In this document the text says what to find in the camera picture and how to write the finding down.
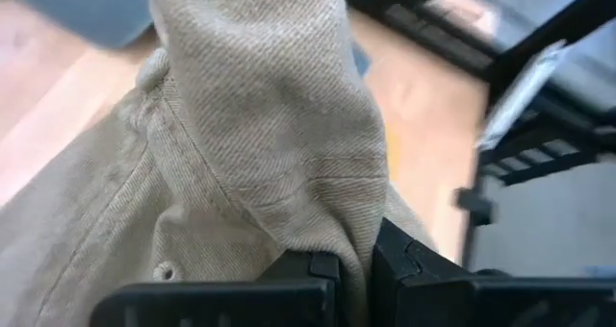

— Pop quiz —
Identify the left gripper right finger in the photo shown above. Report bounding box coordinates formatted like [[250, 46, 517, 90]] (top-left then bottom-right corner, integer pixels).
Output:
[[371, 217, 616, 327]]

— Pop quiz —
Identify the white metal bracket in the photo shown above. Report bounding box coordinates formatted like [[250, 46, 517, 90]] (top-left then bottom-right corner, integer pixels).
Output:
[[475, 39, 570, 151]]

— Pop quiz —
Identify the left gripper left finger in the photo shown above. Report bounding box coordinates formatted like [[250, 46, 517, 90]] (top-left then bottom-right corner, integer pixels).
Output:
[[90, 249, 345, 327]]

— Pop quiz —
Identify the tan baseball cap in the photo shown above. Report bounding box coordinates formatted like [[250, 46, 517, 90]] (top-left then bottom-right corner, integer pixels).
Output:
[[0, 0, 437, 327]]

